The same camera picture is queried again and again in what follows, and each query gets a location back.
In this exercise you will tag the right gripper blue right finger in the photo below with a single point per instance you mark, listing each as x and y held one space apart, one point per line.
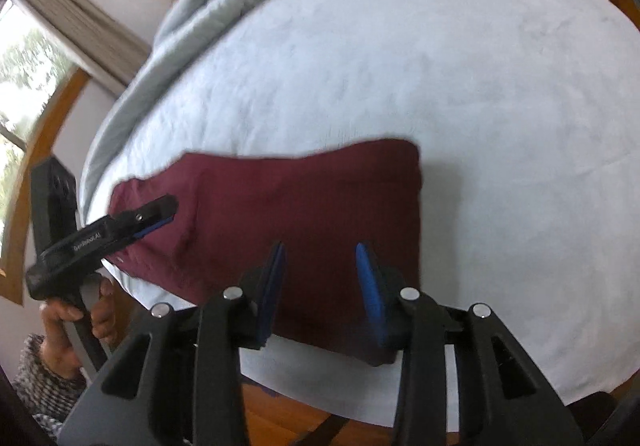
386 318

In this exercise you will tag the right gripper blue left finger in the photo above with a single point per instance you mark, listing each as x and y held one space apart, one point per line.
261 295

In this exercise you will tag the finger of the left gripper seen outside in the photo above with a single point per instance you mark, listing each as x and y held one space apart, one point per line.
154 215

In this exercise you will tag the maroon pants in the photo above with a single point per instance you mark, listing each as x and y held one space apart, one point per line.
232 211

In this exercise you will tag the left checkered sleeve forearm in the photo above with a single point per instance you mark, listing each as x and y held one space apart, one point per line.
48 397

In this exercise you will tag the person's left hand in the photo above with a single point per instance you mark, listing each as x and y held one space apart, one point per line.
61 350

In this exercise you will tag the beige curtain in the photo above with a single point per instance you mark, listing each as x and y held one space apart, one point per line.
107 50

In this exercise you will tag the white fluffy bed blanket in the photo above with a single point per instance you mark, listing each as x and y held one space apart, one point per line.
526 113

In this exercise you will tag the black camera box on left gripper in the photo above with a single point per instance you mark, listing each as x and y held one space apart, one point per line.
54 203

